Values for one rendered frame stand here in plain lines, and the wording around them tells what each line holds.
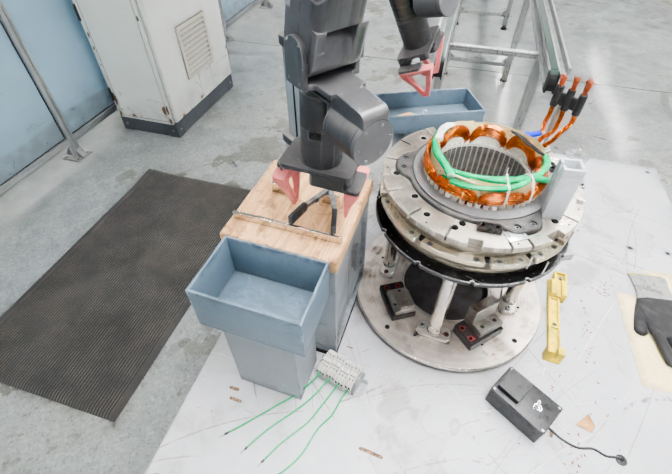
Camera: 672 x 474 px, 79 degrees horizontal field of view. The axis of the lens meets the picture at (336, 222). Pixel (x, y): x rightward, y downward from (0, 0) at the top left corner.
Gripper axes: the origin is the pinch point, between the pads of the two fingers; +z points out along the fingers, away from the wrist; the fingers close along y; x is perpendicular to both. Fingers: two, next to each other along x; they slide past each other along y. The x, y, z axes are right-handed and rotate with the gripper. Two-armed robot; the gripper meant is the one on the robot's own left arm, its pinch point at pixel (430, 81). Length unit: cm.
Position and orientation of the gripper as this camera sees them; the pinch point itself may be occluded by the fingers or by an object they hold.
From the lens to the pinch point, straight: 94.2
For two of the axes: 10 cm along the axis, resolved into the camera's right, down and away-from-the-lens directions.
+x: -8.4, -0.2, 5.5
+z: 4.2, 6.3, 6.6
